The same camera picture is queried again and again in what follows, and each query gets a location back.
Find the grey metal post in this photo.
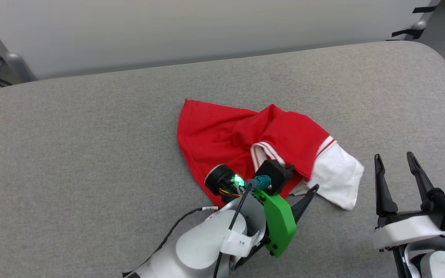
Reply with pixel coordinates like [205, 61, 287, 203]
[0, 8, 37, 83]

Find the white paper cable label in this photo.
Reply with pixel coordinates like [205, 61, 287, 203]
[221, 228, 253, 257]

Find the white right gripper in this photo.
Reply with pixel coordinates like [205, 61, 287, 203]
[373, 151, 445, 251]

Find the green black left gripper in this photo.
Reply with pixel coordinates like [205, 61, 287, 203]
[205, 164, 319, 258]

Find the red and white garment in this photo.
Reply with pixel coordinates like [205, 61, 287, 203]
[177, 99, 365, 211]

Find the grey post with black tape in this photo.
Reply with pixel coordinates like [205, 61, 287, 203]
[391, 0, 441, 41]

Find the black cable with teal connector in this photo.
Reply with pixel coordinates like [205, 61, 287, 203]
[212, 175, 271, 278]

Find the thin black cable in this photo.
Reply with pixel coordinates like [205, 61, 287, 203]
[122, 207, 219, 278]

